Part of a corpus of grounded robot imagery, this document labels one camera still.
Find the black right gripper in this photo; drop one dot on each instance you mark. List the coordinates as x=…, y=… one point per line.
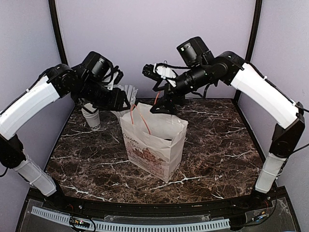
x=170, y=92

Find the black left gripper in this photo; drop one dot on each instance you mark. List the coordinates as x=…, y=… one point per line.
x=116, y=101

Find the white paper takeout bag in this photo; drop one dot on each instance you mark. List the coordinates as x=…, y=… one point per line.
x=144, y=134

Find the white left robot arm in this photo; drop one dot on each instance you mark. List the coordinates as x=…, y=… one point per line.
x=52, y=85

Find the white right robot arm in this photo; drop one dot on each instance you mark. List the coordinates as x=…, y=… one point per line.
x=243, y=76

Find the stack of white paper cups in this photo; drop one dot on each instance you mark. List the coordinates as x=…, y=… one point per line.
x=91, y=115

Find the bundle of white wrapped straws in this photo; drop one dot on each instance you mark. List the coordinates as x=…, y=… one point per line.
x=131, y=93

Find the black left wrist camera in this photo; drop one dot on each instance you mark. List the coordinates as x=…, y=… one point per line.
x=97, y=64

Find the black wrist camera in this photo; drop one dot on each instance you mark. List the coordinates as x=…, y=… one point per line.
x=194, y=52
x=97, y=64

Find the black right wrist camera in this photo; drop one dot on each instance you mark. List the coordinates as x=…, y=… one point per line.
x=194, y=52

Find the black left frame post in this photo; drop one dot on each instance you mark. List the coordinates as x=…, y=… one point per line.
x=57, y=31

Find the black frame post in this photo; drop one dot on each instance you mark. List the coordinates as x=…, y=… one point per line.
x=254, y=29
x=57, y=31

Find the black table front rail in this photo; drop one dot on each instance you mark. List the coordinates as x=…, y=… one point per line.
x=99, y=209

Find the black right frame post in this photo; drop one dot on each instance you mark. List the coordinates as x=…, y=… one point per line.
x=254, y=29

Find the white slotted cable duct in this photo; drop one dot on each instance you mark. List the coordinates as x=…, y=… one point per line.
x=132, y=224

